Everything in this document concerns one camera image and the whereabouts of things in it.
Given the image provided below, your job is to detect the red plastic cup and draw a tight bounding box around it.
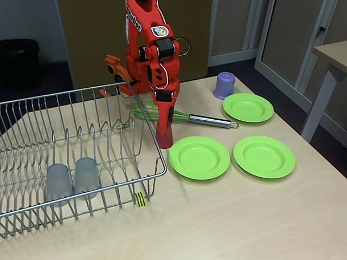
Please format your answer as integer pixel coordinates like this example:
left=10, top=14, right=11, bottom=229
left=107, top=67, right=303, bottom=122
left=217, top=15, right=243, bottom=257
left=156, top=120, right=174, bottom=149

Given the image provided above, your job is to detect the purple plastic mug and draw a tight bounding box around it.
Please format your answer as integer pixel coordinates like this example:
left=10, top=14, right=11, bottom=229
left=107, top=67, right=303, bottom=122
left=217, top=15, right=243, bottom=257
left=213, top=71, right=236, bottom=100

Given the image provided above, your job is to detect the grey translucent plastic cup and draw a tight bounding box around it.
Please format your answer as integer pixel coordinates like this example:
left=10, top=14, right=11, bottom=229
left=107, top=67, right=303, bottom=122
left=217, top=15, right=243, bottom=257
left=46, top=162, right=73, bottom=206
left=74, top=157, right=100, bottom=200

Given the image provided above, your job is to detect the wooden base block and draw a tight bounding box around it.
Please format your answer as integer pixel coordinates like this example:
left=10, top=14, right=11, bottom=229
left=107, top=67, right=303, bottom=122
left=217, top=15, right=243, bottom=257
left=120, top=90, right=158, bottom=109

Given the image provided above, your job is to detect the green plastic plate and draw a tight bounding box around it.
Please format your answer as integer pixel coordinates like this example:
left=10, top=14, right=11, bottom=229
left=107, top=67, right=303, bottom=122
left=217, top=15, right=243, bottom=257
left=232, top=135, right=297, bottom=179
left=168, top=135, right=231, bottom=180
left=222, top=93, right=275, bottom=124

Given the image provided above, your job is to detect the orange table clamp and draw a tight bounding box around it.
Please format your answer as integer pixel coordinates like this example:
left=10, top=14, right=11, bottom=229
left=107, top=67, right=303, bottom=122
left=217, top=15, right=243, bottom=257
left=99, top=54, right=135, bottom=98

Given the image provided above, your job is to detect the yellow black striped tape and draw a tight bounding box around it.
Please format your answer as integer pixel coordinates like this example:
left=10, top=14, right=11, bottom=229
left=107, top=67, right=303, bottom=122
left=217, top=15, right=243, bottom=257
left=134, top=191, right=148, bottom=209

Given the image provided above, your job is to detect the grey cabinet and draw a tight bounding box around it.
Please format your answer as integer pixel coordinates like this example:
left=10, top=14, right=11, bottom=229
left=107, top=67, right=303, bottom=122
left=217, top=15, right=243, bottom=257
left=208, top=0, right=347, bottom=128

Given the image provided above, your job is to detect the brown partition board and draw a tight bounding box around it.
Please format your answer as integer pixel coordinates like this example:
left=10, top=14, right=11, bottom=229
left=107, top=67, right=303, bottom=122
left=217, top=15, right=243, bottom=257
left=57, top=0, right=212, bottom=89

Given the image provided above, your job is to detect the black trash bin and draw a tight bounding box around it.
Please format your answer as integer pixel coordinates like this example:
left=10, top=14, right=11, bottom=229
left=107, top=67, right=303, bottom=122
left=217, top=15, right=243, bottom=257
left=0, top=39, right=41, bottom=90

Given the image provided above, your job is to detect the beige side table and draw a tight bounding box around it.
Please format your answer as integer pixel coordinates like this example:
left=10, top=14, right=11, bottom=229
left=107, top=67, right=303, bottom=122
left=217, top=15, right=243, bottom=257
left=300, top=40, right=347, bottom=143

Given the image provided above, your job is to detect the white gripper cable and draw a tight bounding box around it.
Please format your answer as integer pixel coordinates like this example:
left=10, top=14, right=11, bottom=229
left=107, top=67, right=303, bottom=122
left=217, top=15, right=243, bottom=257
left=150, top=62, right=168, bottom=90

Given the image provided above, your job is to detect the green whisk with metal handle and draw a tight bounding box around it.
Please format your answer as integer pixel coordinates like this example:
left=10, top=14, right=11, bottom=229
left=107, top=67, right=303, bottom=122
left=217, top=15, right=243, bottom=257
left=131, top=102, right=240, bottom=130

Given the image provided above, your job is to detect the metal wire dish rack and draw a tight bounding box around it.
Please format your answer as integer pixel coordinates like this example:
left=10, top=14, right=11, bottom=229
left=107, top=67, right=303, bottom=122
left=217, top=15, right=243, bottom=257
left=0, top=81, right=168, bottom=239

